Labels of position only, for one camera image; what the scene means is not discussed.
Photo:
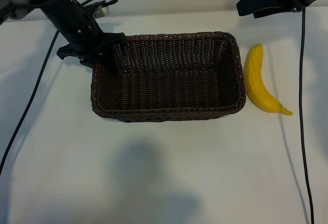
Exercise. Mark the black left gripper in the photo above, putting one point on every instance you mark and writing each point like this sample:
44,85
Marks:
77,26

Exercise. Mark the dark brown wicker basket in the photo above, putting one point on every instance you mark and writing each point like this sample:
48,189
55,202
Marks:
166,85

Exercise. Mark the yellow banana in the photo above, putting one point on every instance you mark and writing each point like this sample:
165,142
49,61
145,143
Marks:
255,85

